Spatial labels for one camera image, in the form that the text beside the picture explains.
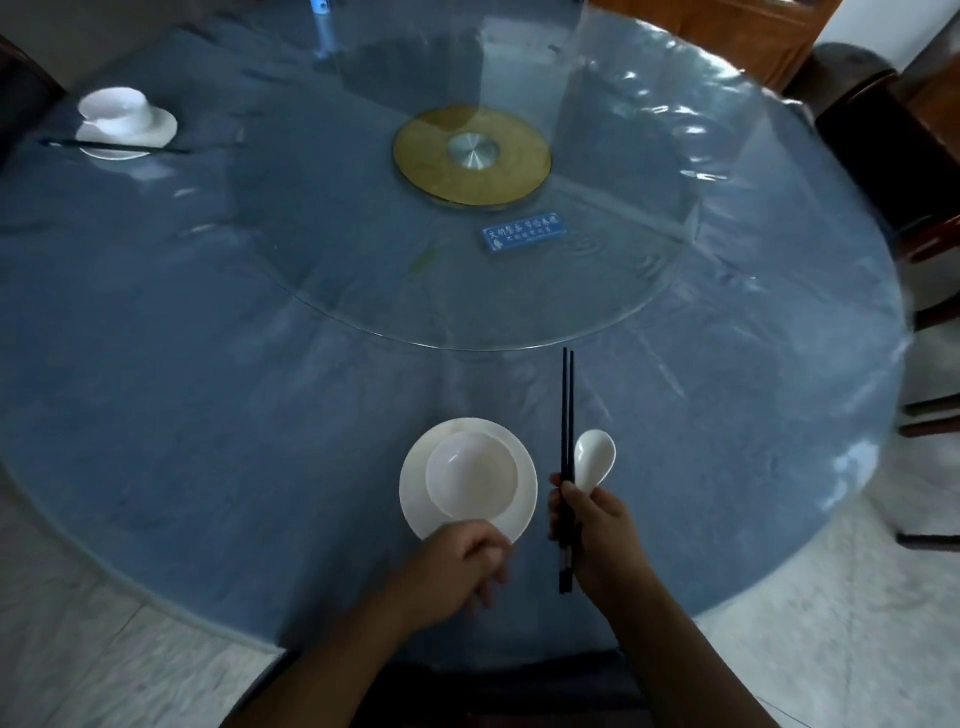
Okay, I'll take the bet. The person's right hand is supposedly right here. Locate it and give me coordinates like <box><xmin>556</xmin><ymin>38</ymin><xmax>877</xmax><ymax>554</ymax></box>
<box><xmin>547</xmin><ymin>472</ymin><xmax>661</xmax><ymax>620</ymax></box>

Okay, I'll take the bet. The person's left hand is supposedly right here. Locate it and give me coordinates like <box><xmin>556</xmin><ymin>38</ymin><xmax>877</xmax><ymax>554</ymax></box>
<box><xmin>386</xmin><ymin>519</ymin><xmax>515</xmax><ymax>624</ymax></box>

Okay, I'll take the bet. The white ceramic spoon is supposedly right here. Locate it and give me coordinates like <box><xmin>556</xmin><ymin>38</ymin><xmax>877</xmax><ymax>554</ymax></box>
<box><xmin>573</xmin><ymin>428</ymin><xmax>618</xmax><ymax>496</ymax></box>

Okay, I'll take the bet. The white ceramic bowl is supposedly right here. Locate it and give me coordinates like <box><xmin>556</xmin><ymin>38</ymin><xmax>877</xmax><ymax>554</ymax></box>
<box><xmin>425</xmin><ymin>431</ymin><xmax>520</xmax><ymax>521</ymax></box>
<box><xmin>77</xmin><ymin>86</ymin><xmax>149</xmax><ymax>136</ymax></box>

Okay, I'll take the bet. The white ceramic plate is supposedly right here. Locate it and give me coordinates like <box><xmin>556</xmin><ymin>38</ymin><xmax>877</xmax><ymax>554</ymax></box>
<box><xmin>398</xmin><ymin>417</ymin><xmax>540</xmax><ymax>547</ymax></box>
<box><xmin>74</xmin><ymin>104</ymin><xmax>180</xmax><ymax>161</ymax></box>

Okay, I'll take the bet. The person's left forearm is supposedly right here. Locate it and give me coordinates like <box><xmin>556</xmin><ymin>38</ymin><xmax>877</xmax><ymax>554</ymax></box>
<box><xmin>224</xmin><ymin>592</ymin><xmax>451</xmax><ymax>728</ymax></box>

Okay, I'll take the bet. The person's right forearm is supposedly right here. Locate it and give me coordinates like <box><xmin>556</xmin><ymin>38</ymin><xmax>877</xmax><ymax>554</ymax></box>
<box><xmin>611</xmin><ymin>577</ymin><xmax>781</xmax><ymax>728</ymax></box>

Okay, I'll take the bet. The round table with blue cloth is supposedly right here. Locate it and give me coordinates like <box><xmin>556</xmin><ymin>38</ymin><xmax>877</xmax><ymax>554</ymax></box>
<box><xmin>0</xmin><ymin>0</ymin><xmax>913</xmax><ymax>669</ymax></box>

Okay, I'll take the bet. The glass lazy susan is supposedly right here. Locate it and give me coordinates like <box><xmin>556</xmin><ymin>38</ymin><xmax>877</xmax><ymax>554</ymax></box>
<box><xmin>224</xmin><ymin>14</ymin><xmax>703</xmax><ymax>352</ymax></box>

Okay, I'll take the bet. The clear plastic table cover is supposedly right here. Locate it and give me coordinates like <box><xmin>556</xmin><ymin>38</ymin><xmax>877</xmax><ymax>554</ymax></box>
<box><xmin>0</xmin><ymin>0</ymin><xmax>913</xmax><ymax>624</ymax></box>

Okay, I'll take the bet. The blue sign card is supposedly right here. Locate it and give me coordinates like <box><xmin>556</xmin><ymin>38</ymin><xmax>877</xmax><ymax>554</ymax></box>
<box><xmin>481</xmin><ymin>212</ymin><xmax>565</xmax><ymax>253</ymax></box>

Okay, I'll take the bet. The gold turntable base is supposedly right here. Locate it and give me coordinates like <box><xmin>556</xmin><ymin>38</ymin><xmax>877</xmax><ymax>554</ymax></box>
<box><xmin>391</xmin><ymin>104</ymin><xmax>554</xmax><ymax>209</ymax></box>

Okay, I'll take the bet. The brown wooden cabinet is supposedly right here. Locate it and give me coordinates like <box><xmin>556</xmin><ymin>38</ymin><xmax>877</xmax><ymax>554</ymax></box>
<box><xmin>588</xmin><ymin>0</ymin><xmax>845</xmax><ymax>93</ymax></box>

